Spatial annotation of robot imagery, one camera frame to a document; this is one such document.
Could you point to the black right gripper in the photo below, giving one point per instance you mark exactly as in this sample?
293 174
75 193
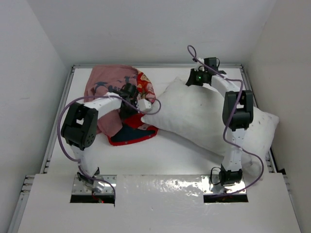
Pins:
192 81

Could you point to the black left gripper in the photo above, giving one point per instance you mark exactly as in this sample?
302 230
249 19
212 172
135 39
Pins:
124 114

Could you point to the red and pink pillowcase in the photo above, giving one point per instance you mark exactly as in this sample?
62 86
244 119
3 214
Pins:
109 78

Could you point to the white pillow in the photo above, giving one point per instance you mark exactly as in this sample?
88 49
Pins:
195 113

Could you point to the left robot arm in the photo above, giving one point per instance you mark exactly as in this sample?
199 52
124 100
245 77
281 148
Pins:
77 126

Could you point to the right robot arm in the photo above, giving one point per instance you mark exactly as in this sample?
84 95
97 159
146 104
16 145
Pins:
237 114

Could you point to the white front cover board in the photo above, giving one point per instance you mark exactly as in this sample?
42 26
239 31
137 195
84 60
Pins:
157 204

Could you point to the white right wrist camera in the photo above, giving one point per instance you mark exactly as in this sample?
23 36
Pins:
199 64

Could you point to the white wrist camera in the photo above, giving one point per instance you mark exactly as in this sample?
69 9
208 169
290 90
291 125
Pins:
144 105
199 64

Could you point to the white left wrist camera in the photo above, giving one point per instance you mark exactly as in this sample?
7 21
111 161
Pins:
144 105

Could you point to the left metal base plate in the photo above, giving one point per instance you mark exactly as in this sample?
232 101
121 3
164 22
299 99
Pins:
99 187

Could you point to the metal base plate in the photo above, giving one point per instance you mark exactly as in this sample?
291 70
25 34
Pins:
209 186
99 187

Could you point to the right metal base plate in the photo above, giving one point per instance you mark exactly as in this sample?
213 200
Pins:
209 186

